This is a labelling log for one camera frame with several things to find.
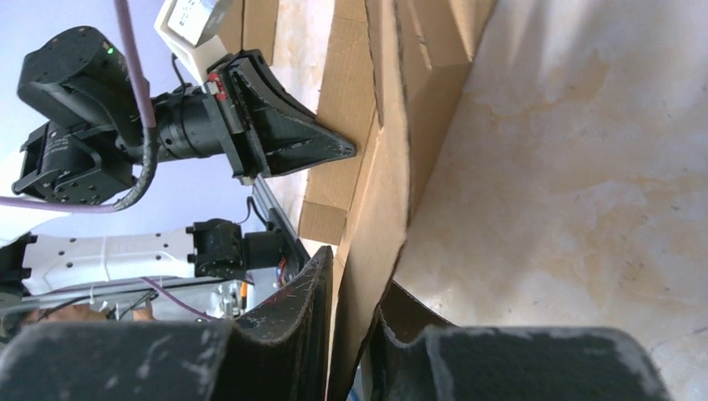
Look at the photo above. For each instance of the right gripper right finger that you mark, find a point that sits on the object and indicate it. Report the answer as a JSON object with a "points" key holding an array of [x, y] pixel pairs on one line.
{"points": [[418, 355]]}

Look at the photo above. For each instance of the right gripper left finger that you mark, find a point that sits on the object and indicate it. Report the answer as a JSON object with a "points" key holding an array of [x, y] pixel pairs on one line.
{"points": [[166, 354]]}

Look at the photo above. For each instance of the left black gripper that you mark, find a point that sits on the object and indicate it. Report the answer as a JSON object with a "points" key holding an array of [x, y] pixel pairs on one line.
{"points": [[243, 112]]}

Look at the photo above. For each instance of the brown cardboard box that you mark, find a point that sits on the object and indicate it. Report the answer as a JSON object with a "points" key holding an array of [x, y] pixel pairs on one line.
{"points": [[392, 80]]}

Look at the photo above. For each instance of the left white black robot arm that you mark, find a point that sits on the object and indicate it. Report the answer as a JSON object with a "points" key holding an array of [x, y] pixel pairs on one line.
{"points": [[85, 153]]}

